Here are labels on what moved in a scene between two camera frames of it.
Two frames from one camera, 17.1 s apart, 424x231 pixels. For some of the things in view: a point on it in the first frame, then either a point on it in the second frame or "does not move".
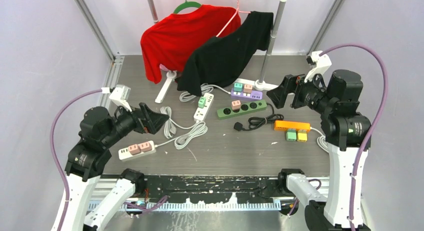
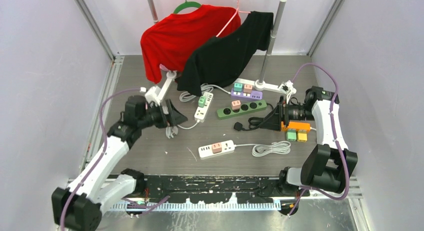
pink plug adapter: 134,149 → 216,148
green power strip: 247,108 does not move
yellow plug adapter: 302,136 does not move
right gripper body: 310,93 → 294,112
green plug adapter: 202,102 does not move
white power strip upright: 201,113 does not move
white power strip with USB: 124,154 → 206,152
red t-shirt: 166,44 does not move
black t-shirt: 218,61 does not move
